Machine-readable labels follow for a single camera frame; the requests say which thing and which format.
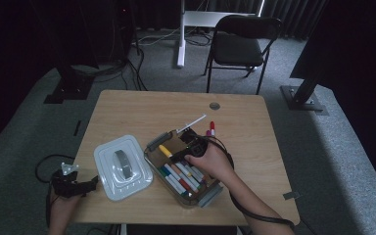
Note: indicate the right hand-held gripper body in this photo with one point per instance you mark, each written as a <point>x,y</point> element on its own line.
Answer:
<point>196,145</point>

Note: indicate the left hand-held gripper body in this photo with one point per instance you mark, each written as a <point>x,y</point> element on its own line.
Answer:
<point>65,186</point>

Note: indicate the yellow capped marker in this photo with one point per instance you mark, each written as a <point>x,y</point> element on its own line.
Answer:
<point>165,151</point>

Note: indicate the magenta capped marker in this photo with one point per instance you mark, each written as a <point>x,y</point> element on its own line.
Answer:
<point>208,133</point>

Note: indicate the purple capped marker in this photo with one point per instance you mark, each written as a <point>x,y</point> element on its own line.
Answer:
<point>192,172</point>

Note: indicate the peach capped marker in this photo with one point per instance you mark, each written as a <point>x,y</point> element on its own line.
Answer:
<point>184,178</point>

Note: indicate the brown capped marker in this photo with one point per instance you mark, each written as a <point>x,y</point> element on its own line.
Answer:
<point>178,178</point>

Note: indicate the clear brown storage container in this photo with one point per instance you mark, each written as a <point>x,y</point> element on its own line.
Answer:
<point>155,153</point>

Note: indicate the red capped marker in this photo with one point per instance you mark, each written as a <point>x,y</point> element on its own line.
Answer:
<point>212,126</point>

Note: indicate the dark green capped marker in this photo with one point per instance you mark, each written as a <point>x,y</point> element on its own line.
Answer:
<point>173,184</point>

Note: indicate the person's left hand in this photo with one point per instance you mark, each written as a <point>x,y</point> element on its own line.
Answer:
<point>63,207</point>

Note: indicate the person's right hand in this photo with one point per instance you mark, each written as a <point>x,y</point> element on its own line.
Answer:
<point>213,164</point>

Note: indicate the round grey table grommet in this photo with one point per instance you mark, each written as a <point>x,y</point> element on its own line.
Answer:
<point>214,105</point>

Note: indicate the small black floor object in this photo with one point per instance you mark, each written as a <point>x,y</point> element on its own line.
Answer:
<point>77,128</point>

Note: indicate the black metal stand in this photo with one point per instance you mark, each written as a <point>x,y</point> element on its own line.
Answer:
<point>68,91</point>

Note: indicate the black folding chair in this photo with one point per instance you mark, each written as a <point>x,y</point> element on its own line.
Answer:
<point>238,49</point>

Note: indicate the grey tape strip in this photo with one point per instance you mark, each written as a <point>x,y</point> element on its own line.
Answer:
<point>291,195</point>

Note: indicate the dark computer tower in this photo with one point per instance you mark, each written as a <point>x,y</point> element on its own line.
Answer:
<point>116,29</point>

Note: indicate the dark curtain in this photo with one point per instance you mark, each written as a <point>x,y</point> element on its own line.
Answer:
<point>293,16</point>

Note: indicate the white desk frame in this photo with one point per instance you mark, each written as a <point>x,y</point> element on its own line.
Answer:
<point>181,49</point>

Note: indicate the black stand with base plate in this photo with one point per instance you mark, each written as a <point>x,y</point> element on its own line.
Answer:
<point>302,98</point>

